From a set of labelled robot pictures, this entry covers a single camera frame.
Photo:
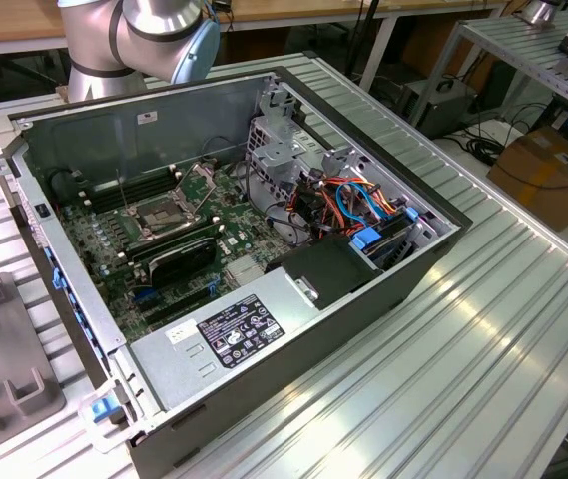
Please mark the grey metal drive cage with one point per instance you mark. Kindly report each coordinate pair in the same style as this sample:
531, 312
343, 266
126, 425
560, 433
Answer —
273, 154

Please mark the green motherboard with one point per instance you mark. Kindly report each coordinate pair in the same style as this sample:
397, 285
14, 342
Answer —
236, 219

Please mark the metal slat side table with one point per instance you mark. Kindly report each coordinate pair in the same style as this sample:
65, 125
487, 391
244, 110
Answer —
523, 45

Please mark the black expansion slot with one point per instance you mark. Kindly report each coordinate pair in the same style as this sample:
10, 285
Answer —
178, 305

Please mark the black graphics card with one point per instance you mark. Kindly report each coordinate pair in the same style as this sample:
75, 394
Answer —
183, 262

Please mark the wooden desk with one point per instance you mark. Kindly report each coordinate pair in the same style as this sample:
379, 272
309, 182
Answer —
14, 20

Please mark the brown cardboard box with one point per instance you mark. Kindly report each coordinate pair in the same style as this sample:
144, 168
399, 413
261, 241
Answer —
553, 179

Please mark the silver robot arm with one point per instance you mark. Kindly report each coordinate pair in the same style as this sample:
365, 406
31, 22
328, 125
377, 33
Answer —
99, 40

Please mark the silver chipset heatsink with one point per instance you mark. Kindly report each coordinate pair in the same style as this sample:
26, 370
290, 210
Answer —
243, 272

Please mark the black box under table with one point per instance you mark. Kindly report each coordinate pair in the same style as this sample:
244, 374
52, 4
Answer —
443, 105

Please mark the silver robot base drum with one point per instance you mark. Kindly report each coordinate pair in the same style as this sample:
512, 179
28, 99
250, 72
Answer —
540, 11

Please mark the grey parts rack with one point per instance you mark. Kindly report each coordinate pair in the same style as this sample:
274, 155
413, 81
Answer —
4, 349

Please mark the CPU socket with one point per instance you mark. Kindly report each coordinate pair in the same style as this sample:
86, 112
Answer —
156, 217

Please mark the blue disk carrier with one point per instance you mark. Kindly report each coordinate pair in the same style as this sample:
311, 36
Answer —
366, 239

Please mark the silver power supply unit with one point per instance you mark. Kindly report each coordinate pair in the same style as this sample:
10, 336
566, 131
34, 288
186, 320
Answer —
183, 369

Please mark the blue case latch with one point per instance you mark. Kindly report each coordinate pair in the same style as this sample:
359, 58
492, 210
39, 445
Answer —
101, 410

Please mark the open black PC case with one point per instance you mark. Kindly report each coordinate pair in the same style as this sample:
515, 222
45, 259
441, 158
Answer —
263, 399

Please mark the thin metal locking lever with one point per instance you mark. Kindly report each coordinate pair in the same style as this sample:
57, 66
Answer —
123, 188

